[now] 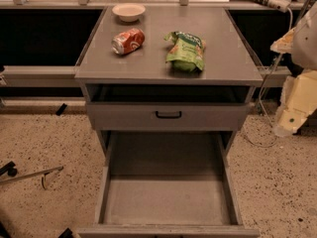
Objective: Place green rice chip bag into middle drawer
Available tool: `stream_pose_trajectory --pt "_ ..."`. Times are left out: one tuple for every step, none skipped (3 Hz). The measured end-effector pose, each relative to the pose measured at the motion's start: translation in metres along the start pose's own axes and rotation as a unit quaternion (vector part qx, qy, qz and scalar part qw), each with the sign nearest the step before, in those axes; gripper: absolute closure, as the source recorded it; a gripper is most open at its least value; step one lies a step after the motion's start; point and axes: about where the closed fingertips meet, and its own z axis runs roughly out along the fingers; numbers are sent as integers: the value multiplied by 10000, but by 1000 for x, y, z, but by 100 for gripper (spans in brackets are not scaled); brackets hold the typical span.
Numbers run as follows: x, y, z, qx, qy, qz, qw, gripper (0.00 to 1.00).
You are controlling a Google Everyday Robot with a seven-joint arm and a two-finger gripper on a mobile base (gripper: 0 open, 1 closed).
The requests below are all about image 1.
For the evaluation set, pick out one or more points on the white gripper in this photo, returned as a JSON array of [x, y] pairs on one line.
[[305, 47]]

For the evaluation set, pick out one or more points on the green rice chip bag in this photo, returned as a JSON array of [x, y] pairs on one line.
[[187, 52]]

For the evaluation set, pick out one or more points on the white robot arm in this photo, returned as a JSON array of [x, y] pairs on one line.
[[304, 51]]

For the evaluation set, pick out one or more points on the grey drawer cabinet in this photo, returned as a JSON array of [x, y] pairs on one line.
[[229, 76]]

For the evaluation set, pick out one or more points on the grey open bottom drawer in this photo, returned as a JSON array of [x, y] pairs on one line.
[[167, 185]]

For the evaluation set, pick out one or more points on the grey middle drawer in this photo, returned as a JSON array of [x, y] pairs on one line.
[[142, 117]]

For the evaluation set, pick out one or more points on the orange soda can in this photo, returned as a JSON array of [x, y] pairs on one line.
[[128, 41]]

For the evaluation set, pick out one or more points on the white ceramic bowl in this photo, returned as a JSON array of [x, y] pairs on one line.
[[129, 12]]

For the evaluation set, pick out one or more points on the black block on floor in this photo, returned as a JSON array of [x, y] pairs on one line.
[[61, 109]]

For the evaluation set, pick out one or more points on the metal rod on floor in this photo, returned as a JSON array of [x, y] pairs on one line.
[[43, 174]]

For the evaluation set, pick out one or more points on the black drawer handle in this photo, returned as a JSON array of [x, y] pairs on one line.
[[168, 115]]

